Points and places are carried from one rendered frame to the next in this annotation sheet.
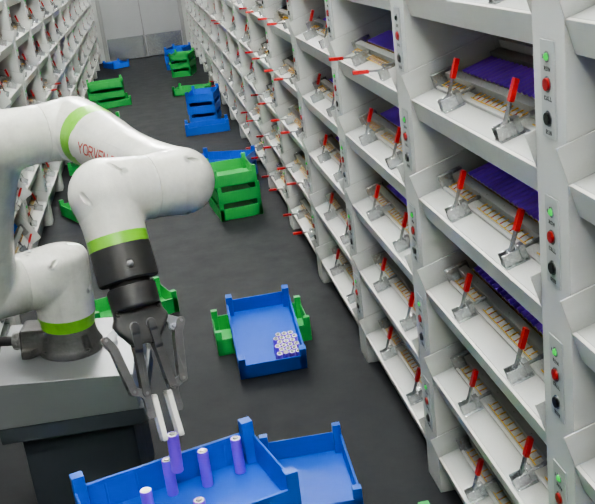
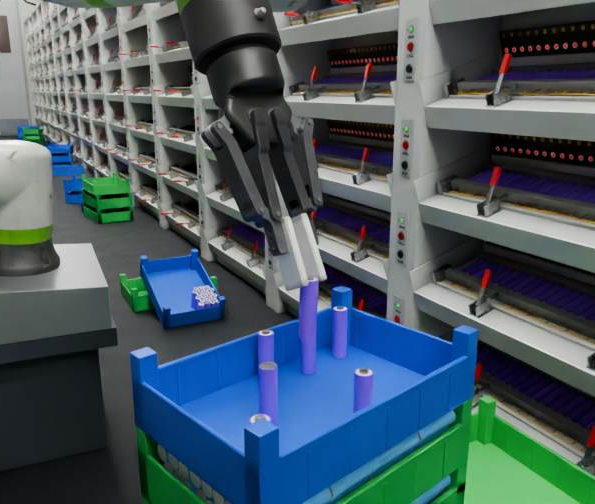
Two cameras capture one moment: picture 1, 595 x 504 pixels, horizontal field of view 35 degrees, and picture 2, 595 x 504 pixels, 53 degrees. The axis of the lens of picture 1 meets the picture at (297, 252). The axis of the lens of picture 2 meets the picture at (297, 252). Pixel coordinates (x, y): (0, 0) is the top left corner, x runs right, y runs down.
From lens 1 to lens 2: 96 cm
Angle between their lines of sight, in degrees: 20
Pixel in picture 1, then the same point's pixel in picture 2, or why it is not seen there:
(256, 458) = (351, 340)
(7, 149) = not seen: outside the picture
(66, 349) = (20, 262)
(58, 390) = (14, 304)
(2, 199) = not seen: outside the picture
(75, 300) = (36, 203)
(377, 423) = not seen: hidden behind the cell
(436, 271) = (429, 184)
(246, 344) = (163, 299)
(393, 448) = not seen: hidden behind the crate
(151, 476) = (235, 361)
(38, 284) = not seen: outside the picture
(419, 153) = (429, 59)
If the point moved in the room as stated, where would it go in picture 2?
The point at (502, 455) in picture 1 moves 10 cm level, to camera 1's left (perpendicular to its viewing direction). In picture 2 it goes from (551, 344) to (503, 353)
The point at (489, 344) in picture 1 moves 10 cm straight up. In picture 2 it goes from (544, 226) to (551, 168)
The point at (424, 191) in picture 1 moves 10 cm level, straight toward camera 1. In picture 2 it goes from (429, 99) to (451, 100)
